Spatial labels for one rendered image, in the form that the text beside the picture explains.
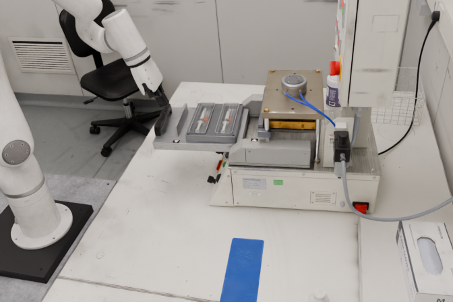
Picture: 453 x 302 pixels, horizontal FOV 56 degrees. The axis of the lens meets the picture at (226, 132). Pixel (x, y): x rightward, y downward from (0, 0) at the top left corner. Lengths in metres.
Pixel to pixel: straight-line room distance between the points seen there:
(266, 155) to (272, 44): 1.74
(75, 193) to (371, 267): 1.04
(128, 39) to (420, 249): 1.00
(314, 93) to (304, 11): 1.56
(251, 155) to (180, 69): 1.98
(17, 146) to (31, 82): 2.73
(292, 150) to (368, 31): 0.41
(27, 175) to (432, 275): 1.11
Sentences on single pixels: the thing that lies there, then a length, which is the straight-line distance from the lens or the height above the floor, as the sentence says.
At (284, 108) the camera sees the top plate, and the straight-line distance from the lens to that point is 1.27.
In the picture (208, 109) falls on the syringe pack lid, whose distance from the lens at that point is 1.49.
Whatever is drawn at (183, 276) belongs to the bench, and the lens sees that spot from 1.31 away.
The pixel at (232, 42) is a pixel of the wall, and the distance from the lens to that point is 3.02.
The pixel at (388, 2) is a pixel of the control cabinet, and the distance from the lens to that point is 1.09.
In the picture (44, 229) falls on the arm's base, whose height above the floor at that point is 0.82.
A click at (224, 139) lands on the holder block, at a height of 0.98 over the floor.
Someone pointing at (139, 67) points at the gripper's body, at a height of 1.21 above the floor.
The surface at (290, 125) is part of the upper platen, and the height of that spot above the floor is 1.05.
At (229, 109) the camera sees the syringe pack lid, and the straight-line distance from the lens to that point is 1.48.
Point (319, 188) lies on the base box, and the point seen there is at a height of 0.86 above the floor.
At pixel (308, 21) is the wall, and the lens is 2.89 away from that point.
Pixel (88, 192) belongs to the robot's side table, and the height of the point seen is 0.75.
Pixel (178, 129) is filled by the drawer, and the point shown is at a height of 0.99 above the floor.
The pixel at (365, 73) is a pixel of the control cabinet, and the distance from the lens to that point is 1.16.
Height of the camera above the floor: 1.79
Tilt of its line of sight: 35 degrees down
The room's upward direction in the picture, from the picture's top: 5 degrees counter-clockwise
